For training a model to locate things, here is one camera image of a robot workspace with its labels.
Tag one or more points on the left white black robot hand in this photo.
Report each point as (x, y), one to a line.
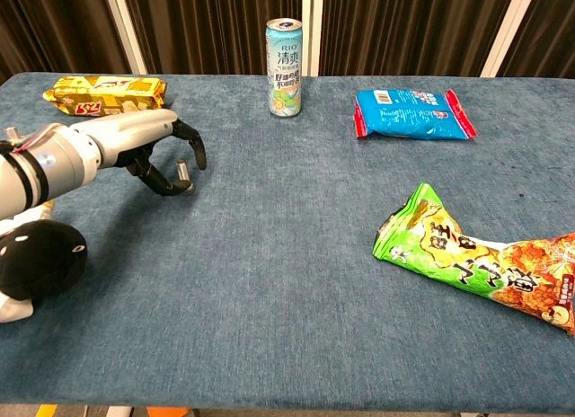
(130, 129)

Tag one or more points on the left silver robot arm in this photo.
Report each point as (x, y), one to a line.
(54, 170)

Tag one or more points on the yellow biscuit package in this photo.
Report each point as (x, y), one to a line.
(105, 95)

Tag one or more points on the black pleated curtain panel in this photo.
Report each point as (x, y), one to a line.
(211, 26)
(49, 26)
(552, 26)
(404, 26)

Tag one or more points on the black white plush toy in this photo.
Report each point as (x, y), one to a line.
(40, 259)

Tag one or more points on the light blue drink can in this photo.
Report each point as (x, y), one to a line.
(284, 71)

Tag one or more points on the blue felt table cloth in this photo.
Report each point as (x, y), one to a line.
(278, 255)

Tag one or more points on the blue red snack bag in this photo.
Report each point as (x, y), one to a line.
(409, 116)

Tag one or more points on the green orange chips bag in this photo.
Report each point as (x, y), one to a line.
(471, 264)

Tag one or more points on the white partition frame post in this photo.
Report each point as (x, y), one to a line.
(125, 30)
(311, 3)
(510, 30)

